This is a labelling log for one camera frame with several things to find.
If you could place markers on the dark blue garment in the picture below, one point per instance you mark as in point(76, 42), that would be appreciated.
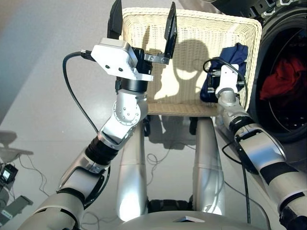
point(235, 55)

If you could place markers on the orange-red garment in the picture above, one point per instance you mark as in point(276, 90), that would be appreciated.
point(283, 79)

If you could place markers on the pale woven basket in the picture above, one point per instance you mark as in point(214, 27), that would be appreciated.
point(192, 28)

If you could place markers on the grey washing machine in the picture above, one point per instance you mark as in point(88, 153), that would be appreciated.
point(266, 43)

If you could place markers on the silver robot torso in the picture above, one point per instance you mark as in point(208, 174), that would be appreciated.
point(192, 224)

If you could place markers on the small black device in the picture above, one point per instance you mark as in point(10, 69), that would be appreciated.
point(9, 173)

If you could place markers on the grey flat device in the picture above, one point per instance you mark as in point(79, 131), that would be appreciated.
point(16, 206)

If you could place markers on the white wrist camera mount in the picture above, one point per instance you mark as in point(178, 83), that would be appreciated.
point(112, 57)
point(229, 76)

